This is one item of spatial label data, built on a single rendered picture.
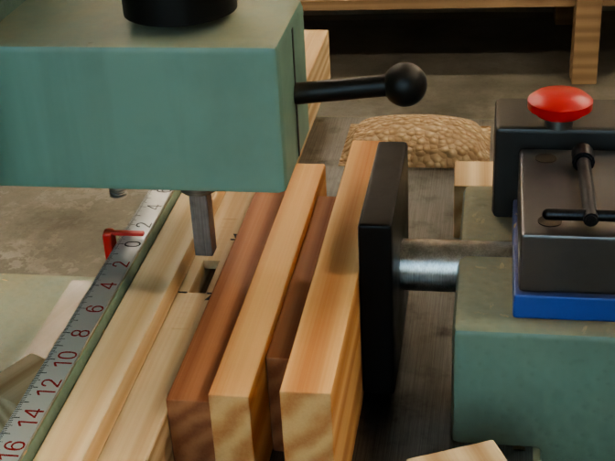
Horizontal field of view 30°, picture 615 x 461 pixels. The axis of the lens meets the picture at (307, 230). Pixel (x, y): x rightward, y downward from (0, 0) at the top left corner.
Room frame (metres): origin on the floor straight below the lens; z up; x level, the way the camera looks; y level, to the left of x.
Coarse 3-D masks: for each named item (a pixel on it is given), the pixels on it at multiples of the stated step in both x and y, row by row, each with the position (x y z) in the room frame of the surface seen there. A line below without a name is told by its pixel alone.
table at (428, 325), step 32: (320, 128) 0.76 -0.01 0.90; (320, 160) 0.71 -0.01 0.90; (416, 192) 0.65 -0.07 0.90; (448, 192) 0.65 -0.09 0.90; (416, 224) 0.61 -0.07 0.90; (448, 224) 0.61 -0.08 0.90; (416, 320) 0.50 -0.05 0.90; (448, 320) 0.50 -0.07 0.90; (416, 352) 0.47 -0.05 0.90; (448, 352) 0.47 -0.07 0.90; (416, 384) 0.45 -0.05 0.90; (448, 384) 0.45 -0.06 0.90; (384, 416) 0.42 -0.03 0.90; (416, 416) 0.42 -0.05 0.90; (448, 416) 0.42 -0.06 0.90; (384, 448) 0.40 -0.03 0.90; (416, 448) 0.40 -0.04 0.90; (448, 448) 0.40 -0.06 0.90
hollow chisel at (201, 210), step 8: (192, 200) 0.50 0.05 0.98; (200, 200) 0.50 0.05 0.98; (208, 200) 0.50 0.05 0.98; (192, 208) 0.50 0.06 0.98; (200, 208) 0.50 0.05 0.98; (208, 208) 0.50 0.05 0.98; (192, 216) 0.50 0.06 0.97; (200, 216) 0.50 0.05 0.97; (208, 216) 0.49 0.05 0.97; (192, 224) 0.50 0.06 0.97; (200, 224) 0.50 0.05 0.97; (208, 224) 0.49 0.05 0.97; (200, 232) 0.50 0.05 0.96; (208, 232) 0.50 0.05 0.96; (200, 240) 0.50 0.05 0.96; (208, 240) 0.50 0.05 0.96; (200, 248) 0.50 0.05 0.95; (208, 248) 0.50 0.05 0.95
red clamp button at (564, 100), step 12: (528, 96) 0.50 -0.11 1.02; (540, 96) 0.50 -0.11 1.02; (552, 96) 0.49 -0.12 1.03; (564, 96) 0.49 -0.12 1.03; (576, 96) 0.49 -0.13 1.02; (588, 96) 0.50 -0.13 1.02; (528, 108) 0.50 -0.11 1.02; (540, 108) 0.49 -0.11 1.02; (552, 108) 0.49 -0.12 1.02; (564, 108) 0.48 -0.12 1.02; (576, 108) 0.48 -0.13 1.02; (588, 108) 0.49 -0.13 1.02; (552, 120) 0.49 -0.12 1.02; (564, 120) 0.49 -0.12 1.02
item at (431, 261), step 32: (384, 160) 0.50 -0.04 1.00; (384, 192) 0.46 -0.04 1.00; (384, 224) 0.43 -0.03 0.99; (384, 256) 0.43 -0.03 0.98; (416, 256) 0.47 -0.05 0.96; (448, 256) 0.46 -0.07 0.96; (384, 288) 0.43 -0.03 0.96; (416, 288) 0.47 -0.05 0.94; (448, 288) 0.46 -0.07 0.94; (384, 320) 0.43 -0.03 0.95; (384, 352) 0.43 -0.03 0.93; (384, 384) 0.43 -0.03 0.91
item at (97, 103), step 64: (64, 0) 0.54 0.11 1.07; (256, 0) 0.52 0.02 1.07; (0, 64) 0.48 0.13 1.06; (64, 64) 0.47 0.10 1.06; (128, 64) 0.47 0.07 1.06; (192, 64) 0.46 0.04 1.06; (256, 64) 0.46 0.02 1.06; (0, 128) 0.48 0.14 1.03; (64, 128) 0.47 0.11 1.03; (128, 128) 0.47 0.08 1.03; (192, 128) 0.46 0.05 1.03; (256, 128) 0.46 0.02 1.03; (192, 192) 0.49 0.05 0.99
